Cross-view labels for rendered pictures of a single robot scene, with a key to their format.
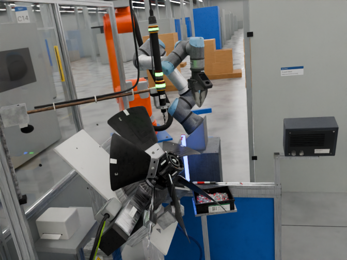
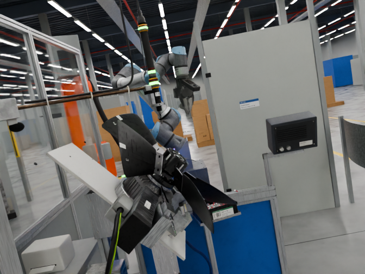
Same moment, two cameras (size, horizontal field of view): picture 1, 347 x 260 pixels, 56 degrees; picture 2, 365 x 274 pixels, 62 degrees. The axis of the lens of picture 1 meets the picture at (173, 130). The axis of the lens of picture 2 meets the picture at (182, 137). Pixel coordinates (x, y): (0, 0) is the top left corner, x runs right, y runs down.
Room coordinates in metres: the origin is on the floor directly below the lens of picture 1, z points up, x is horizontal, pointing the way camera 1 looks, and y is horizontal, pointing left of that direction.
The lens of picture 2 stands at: (0.07, 0.27, 1.46)
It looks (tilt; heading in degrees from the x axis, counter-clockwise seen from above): 7 degrees down; 347
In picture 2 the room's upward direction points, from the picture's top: 11 degrees counter-clockwise
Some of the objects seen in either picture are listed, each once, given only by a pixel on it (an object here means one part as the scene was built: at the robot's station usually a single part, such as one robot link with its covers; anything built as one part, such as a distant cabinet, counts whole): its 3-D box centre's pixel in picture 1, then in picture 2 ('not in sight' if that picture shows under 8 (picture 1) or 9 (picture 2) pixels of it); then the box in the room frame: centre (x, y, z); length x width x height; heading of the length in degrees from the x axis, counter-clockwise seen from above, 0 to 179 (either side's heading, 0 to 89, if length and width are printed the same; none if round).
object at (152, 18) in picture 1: (157, 63); (149, 61); (1.48, 0.04, 1.66); 0.04 x 0.04 x 0.46
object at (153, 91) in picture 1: (159, 97); (154, 95); (1.47, 0.04, 1.50); 0.09 x 0.07 x 0.10; 110
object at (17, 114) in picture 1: (13, 115); (0, 110); (1.26, 0.62, 1.54); 0.10 x 0.07 x 0.08; 110
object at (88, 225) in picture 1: (72, 227); (65, 261); (1.50, 0.60, 0.84); 0.36 x 0.24 x 0.03; 165
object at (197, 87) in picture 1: (196, 79); (182, 87); (1.71, -0.16, 1.53); 0.09 x 0.08 x 0.12; 22
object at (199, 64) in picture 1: (196, 63); (181, 72); (1.70, -0.16, 1.61); 0.08 x 0.08 x 0.05
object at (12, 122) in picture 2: (27, 127); (16, 125); (1.27, 0.59, 1.49); 0.05 x 0.04 x 0.05; 110
